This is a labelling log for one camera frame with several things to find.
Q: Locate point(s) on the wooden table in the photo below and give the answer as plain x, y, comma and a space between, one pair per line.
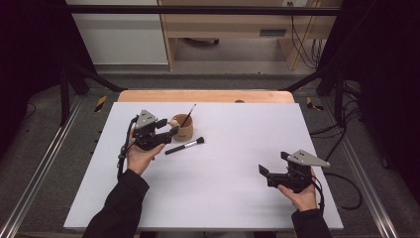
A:
204, 95

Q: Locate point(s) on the person's right hand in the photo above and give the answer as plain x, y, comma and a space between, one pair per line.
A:
302, 200

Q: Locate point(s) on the white cabinet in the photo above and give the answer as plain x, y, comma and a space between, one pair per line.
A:
122, 39

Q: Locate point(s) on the aluminium floor rail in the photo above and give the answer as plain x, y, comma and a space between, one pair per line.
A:
39, 168
366, 185

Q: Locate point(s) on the white table board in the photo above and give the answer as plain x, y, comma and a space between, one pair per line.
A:
214, 198

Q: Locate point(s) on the dark curtain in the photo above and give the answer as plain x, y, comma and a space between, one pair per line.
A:
29, 66
386, 82

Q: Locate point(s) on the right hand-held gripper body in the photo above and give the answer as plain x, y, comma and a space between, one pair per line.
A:
290, 180

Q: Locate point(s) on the light wooden desk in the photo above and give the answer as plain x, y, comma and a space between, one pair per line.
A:
231, 24

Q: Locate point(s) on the wooden brush holder cup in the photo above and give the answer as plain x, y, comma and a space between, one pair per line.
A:
186, 132

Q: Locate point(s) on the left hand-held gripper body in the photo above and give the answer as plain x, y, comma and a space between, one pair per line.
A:
147, 137

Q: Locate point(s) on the yellow black tape strip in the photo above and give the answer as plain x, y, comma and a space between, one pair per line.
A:
100, 103
312, 104

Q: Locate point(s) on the black makeup brush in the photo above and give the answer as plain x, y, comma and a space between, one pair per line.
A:
180, 148

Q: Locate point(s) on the person's left hand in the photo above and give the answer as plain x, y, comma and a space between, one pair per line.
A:
140, 160

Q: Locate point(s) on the black frame stand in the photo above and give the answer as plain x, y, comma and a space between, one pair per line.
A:
65, 99
338, 99

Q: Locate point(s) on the thin black brush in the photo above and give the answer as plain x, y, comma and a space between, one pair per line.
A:
188, 115

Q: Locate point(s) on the black horizontal frame bar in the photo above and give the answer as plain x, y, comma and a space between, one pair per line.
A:
198, 10

